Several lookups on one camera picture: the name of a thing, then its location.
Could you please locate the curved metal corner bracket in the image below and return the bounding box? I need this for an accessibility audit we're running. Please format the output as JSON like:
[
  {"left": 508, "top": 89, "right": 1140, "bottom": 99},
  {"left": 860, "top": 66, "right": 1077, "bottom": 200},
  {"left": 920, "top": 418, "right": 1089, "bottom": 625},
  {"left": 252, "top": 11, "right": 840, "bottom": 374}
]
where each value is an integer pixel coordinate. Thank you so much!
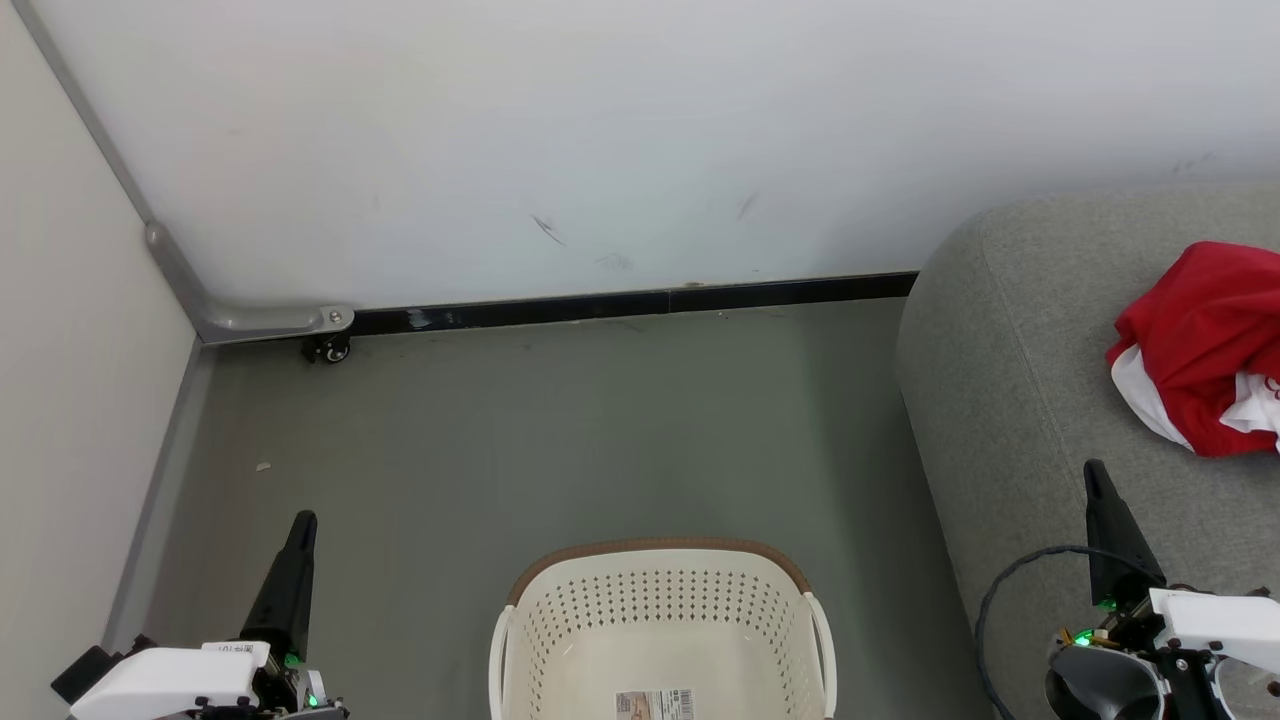
[{"left": 145, "top": 222, "right": 356, "bottom": 346}]

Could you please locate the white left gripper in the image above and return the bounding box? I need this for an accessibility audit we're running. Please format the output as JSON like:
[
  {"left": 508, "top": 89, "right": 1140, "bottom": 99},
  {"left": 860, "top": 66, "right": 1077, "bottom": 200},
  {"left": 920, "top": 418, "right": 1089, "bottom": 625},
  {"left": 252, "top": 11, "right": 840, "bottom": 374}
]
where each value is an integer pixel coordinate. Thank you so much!
[{"left": 68, "top": 510, "right": 319, "bottom": 720}]

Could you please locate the paper label sticker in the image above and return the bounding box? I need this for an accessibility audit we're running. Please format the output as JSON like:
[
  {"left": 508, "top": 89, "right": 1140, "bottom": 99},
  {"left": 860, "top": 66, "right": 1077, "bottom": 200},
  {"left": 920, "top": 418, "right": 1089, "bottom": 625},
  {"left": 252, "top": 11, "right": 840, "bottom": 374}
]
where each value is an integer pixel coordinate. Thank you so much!
[{"left": 615, "top": 688, "right": 696, "bottom": 720}]

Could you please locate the black baseboard strip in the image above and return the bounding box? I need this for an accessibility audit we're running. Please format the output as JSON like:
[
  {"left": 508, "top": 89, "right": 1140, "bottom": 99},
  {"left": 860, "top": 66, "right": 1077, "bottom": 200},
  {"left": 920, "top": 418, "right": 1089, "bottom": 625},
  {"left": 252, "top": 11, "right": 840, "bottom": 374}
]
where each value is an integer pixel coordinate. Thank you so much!
[{"left": 350, "top": 270, "right": 919, "bottom": 337}]

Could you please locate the grey floor edge trim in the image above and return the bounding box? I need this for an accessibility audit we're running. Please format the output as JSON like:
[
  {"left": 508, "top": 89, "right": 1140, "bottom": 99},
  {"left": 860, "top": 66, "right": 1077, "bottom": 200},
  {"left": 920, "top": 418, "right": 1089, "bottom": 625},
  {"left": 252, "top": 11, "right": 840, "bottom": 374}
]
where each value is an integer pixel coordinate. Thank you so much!
[{"left": 100, "top": 343, "right": 216, "bottom": 651}]

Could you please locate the grey metal wall rail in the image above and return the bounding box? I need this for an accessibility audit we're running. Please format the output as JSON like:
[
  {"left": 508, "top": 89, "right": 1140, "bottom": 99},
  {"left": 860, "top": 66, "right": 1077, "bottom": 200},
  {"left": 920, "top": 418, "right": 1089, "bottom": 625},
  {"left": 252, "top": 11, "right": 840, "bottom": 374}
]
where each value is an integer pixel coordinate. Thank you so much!
[{"left": 10, "top": 0, "right": 161, "bottom": 236}]

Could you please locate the white perforated laundry basket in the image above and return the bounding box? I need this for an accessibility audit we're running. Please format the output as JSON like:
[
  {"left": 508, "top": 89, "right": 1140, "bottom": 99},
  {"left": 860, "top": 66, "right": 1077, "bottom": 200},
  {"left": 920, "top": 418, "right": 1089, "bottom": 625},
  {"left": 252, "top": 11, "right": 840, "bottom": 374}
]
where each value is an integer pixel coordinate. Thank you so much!
[{"left": 488, "top": 538, "right": 839, "bottom": 720}]

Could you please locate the red and white garment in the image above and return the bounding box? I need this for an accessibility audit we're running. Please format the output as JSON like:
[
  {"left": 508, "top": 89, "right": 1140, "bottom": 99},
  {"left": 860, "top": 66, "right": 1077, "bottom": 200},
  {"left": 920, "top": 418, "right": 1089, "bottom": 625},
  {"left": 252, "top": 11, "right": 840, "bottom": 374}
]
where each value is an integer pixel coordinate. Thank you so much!
[{"left": 1105, "top": 240, "right": 1280, "bottom": 459}]

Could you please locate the grey fabric sofa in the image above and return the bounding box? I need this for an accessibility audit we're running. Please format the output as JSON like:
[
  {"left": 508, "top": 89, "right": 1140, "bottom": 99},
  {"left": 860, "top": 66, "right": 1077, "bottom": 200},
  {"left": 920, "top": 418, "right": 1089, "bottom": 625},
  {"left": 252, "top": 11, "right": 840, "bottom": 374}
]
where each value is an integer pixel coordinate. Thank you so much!
[{"left": 895, "top": 185, "right": 1280, "bottom": 720}]

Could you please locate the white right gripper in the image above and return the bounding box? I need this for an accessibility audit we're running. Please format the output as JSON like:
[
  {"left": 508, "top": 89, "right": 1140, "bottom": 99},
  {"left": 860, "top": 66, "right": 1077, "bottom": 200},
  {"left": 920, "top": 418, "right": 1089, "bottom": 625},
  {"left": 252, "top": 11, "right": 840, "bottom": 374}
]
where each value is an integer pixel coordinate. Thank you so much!
[{"left": 1084, "top": 459, "right": 1280, "bottom": 662}]

